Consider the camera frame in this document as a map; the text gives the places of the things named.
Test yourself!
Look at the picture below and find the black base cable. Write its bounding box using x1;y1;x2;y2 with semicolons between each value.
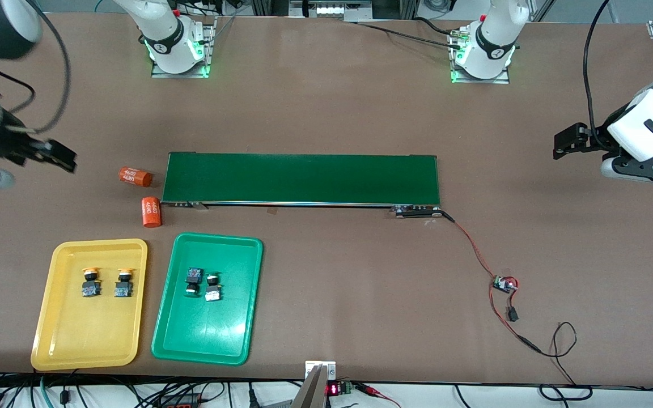
355;22;463;50

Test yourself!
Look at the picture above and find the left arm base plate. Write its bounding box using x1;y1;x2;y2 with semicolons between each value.
450;27;511;84

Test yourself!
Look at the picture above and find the green conveyor belt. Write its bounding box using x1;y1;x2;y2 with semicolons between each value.
160;151;444;219

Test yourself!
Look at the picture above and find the metal camera mount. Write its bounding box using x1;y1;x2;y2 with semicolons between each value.
292;362;337;408

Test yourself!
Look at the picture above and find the red clip lead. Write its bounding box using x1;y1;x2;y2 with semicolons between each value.
355;382;402;408

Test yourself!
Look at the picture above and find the yellow push button switch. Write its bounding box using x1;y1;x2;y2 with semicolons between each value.
82;266;103;298
114;266;135;298

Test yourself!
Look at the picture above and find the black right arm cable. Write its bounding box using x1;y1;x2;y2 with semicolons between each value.
0;0;72;137

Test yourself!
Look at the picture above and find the green plastic tray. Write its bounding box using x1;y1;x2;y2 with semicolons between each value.
151;232;264;366

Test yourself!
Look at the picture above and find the red black wire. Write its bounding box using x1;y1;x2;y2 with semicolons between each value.
443;211;542;355

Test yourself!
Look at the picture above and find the teal cable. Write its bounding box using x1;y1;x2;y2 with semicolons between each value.
39;374;55;408

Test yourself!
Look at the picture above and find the thin black cable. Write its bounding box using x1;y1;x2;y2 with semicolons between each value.
531;322;593;402

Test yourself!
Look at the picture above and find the black power strip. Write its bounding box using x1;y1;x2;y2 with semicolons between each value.
159;391;205;408

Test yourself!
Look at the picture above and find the yellow plastic tray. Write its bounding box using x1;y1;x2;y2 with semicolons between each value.
31;239;149;372

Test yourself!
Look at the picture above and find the aluminium frame with lamp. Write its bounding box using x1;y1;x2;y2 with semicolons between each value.
250;0;423;23

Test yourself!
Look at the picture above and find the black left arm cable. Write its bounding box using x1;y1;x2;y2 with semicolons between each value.
583;0;616;145

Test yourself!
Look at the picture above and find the orange cylinder white print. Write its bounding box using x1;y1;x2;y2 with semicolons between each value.
142;197;162;228
119;167;153;189

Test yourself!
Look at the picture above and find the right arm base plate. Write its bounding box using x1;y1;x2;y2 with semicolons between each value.
151;17;217;79

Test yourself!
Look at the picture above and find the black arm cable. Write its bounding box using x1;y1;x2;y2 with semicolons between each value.
0;0;72;137
583;0;616;145

